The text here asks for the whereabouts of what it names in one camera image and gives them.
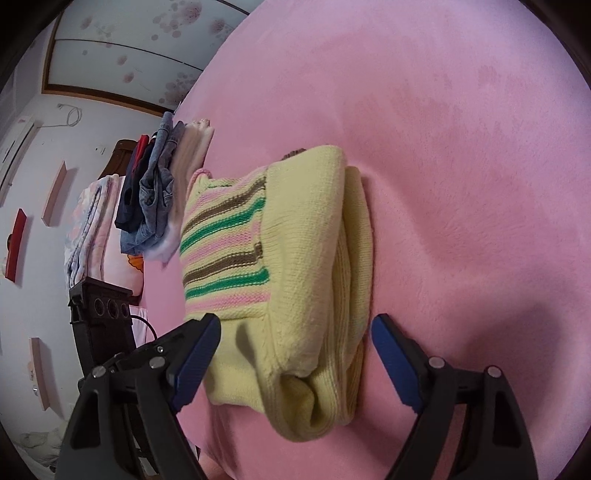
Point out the pink printed pillow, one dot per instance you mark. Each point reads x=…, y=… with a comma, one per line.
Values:
x=139, y=330

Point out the white crumpled cloth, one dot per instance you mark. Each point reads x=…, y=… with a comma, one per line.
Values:
x=37, y=447

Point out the floral sliding door wardrobe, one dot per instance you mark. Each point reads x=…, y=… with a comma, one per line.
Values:
x=138, y=32

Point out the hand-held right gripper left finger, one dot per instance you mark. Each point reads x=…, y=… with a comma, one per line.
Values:
x=198, y=355

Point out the pink bed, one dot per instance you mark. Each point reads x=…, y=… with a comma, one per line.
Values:
x=461, y=161

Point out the white air conditioner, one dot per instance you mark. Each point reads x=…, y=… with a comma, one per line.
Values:
x=16, y=147

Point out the folded floral blanket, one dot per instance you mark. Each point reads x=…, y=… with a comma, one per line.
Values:
x=85, y=230

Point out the dark wooden headboard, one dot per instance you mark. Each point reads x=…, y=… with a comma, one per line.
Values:
x=120, y=157

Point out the folded blue jeans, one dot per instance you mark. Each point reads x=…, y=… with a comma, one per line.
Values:
x=154, y=207

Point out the folded navy garment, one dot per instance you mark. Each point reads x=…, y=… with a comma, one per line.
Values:
x=131, y=203

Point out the folded cream fuzzy sweater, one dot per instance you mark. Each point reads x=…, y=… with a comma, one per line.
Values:
x=191, y=147

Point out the yellow striped knit sweater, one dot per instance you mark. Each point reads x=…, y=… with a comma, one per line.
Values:
x=300, y=240

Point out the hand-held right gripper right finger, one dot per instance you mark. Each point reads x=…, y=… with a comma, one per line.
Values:
x=392, y=360

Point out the red wall shelf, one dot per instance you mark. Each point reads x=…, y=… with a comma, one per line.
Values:
x=16, y=244

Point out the pink wall shelf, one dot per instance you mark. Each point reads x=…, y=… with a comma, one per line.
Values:
x=39, y=374
x=54, y=194

